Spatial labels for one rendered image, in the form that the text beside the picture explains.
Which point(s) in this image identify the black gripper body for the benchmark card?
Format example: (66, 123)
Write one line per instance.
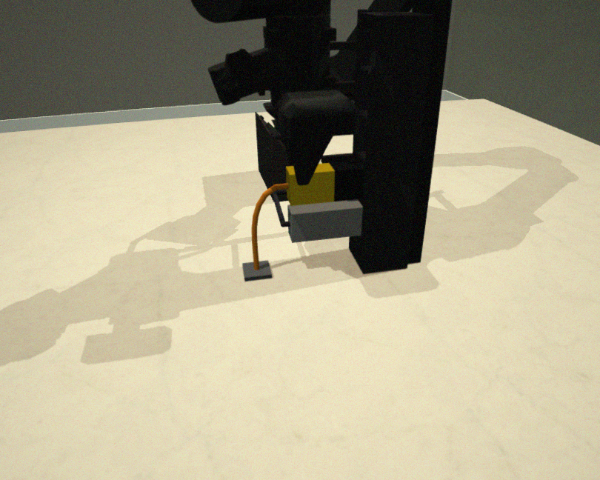
(309, 110)

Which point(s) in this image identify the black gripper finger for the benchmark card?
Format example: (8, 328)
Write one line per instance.
(306, 154)
(271, 110)

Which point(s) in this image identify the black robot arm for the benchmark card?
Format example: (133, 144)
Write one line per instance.
(243, 73)

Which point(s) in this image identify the yellow power plug with orange cord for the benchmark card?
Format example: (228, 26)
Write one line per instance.
(335, 181)

